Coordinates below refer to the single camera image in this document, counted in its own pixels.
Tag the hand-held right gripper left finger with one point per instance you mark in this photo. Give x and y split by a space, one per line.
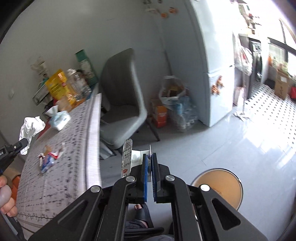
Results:
145 178

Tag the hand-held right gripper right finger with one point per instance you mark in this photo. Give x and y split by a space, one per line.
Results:
154 180

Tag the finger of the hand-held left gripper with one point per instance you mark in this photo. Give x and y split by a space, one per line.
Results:
20 143

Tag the white tissue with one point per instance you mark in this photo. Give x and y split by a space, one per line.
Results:
30 129

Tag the clear plastic cup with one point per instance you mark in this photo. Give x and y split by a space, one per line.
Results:
136 158

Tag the tan round bin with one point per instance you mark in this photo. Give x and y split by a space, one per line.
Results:
219 187

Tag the person's left hand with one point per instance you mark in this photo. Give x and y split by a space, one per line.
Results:
7 206

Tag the small brown carton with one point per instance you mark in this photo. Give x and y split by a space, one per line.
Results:
48 148

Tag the red placemat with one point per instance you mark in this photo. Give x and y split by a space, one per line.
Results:
46 127

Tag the blue snack wrapper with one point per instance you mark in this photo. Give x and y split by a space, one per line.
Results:
47 163

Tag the black slipper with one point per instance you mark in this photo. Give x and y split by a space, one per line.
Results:
144 215

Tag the soft tissue pack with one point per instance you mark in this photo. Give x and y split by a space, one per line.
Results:
59 119

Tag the person's patterned pants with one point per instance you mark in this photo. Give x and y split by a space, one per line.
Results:
136 224

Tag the grey patterned tablecloth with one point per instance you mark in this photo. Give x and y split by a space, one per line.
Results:
69 162

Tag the orange carton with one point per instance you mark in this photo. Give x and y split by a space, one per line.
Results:
160 115

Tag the yellow snack bag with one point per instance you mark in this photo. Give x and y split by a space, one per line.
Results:
56 85

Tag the pack of water bottles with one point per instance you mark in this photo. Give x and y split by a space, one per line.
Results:
185 115

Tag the white paper package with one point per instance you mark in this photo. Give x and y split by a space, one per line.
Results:
39 66

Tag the clear plastic jug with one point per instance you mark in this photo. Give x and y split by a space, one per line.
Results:
77 85

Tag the white plastic bag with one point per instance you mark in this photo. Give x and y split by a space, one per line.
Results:
166 97

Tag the grey chair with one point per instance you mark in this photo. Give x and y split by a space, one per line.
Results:
120 92

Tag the tall green box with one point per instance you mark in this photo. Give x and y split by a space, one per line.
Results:
84 62

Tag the large orange fridge magnet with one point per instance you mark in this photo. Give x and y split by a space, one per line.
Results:
217 87

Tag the white paper bag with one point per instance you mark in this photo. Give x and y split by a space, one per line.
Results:
238 95

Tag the white refrigerator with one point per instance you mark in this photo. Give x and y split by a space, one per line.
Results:
208 58

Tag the black floor mat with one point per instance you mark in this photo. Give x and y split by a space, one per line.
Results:
269 83

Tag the hanging plastic bags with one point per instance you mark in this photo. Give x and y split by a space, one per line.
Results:
245 58

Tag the grey washing machine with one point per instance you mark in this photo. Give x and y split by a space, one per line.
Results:
256 64

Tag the cardboard box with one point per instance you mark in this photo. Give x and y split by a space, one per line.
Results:
281 84

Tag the small orange fridge magnet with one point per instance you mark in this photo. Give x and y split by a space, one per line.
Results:
164 15
172 9

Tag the red bag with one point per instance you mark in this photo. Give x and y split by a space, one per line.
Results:
293 92

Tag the white wall switch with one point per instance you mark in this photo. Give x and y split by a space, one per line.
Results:
10 93

